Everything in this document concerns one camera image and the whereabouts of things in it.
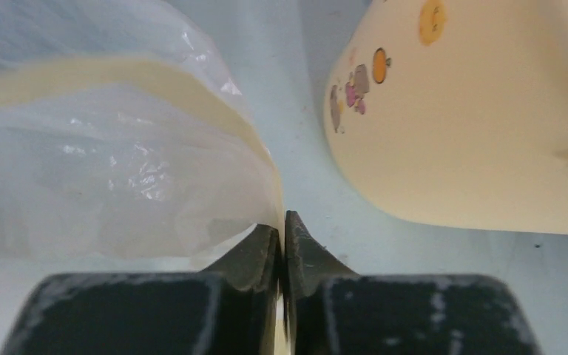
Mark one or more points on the cream yellow trash bin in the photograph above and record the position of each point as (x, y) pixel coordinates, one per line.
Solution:
(455, 113)

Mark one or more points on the clear plastic bag yellow rim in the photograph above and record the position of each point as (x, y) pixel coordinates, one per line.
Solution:
(123, 134)

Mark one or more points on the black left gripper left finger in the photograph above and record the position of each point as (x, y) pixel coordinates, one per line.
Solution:
(227, 308)

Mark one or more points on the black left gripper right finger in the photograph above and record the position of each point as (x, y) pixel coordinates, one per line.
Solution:
(331, 309)

